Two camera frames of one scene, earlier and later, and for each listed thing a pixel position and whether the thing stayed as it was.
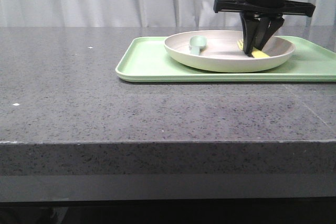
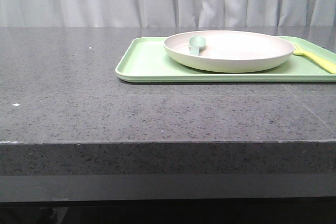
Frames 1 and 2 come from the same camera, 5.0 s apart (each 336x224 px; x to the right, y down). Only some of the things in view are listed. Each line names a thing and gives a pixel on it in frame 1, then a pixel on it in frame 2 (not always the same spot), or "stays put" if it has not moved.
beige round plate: [222, 53] stays put
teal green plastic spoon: [197, 42] stays put
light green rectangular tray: [145, 59] stays put
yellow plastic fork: [256, 53] to [329, 65]
